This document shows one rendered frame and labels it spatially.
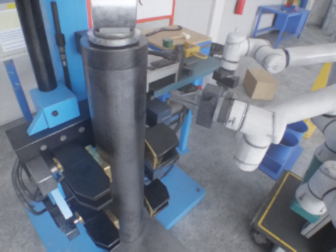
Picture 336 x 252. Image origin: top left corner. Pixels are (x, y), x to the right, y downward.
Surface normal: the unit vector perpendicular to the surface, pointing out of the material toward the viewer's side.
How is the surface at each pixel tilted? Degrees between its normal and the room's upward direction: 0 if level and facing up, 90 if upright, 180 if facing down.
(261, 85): 90
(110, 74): 90
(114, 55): 90
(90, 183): 0
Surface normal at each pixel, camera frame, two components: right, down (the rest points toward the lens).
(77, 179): 0.09, -0.76
